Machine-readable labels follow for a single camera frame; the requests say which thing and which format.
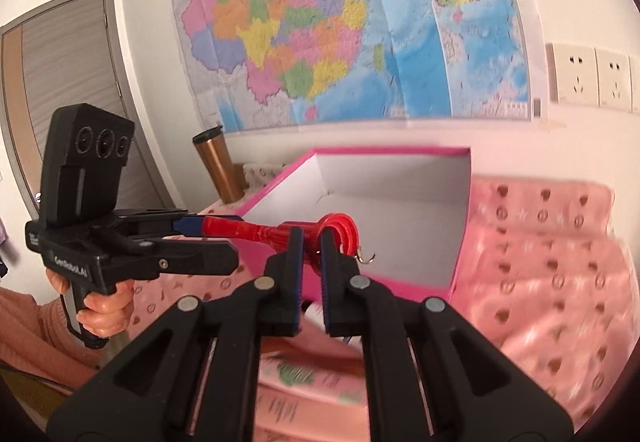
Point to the pink patterned bedsheet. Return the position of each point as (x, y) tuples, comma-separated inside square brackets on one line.
[(538, 275)]

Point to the copper thermos tumbler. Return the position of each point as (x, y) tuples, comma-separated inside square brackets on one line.
[(226, 176)]

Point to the colourful wall map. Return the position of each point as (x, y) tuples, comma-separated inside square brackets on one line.
[(261, 64)]

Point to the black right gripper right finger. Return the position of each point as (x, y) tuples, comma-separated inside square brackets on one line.
[(430, 375)]

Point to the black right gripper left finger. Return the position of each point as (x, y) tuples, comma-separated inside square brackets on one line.
[(192, 374)]

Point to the pink aloe cream tube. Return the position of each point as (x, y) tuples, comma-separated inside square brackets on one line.
[(315, 366)]

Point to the grey wooden door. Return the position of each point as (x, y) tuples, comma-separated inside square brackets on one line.
[(63, 52)]

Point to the pink cardboard box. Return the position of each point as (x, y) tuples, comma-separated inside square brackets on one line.
[(410, 205)]

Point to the white wall socket panel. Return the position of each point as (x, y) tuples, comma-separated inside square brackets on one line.
[(594, 77)]

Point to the left forearm pink sleeve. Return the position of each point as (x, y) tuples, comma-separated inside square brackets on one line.
[(35, 339)]

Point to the pink flat package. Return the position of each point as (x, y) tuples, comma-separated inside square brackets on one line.
[(282, 417)]

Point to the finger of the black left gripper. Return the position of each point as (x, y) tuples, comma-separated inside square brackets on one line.
[(158, 223), (188, 257)]

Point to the left hand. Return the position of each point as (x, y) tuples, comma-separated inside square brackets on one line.
[(103, 316)]

